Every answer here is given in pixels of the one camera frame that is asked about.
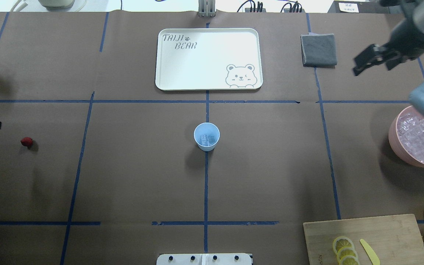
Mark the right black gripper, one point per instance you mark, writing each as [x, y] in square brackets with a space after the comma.
[407, 36]

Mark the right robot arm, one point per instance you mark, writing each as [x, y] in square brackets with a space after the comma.
[411, 7]

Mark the clear ice cubes pile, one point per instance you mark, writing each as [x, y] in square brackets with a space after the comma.
[411, 134]

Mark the light blue plastic cup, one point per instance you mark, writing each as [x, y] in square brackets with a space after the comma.
[206, 136]

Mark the red strawberry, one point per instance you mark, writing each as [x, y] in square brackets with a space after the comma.
[27, 142]

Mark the black box with label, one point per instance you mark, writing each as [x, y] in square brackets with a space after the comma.
[347, 6]

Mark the grey folded cloth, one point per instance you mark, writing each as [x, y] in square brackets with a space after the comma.
[318, 50]

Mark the pink bowl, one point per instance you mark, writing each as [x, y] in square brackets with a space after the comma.
[396, 144]

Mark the bamboo cutting board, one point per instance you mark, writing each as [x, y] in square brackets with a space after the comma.
[396, 239]

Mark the white bear serving tray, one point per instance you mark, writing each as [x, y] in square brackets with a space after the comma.
[200, 59]

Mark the lemon slices row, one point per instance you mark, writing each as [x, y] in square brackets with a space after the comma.
[345, 252]

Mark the yellow plastic knife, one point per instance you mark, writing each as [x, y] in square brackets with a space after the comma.
[370, 252]

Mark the aluminium frame post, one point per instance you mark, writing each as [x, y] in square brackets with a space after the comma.
[206, 8]

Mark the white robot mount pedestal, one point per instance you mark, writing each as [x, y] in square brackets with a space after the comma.
[205, 259]

